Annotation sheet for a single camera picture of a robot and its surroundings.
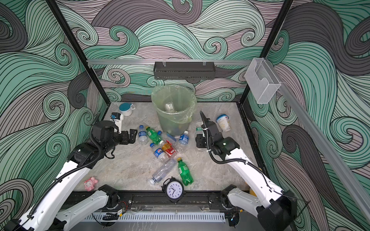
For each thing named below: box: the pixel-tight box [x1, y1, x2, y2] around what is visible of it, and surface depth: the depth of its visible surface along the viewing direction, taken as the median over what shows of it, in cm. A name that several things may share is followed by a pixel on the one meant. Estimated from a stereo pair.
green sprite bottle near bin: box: [145, 126, 163, 145], surface depth 97 cm
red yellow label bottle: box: [161, 140, 177, 157], surface depth 90 cm
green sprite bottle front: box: [177, 157, 195, 187], surface depth 81 cm
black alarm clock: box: [160, 176, 185, 205], surface depth 76 cm
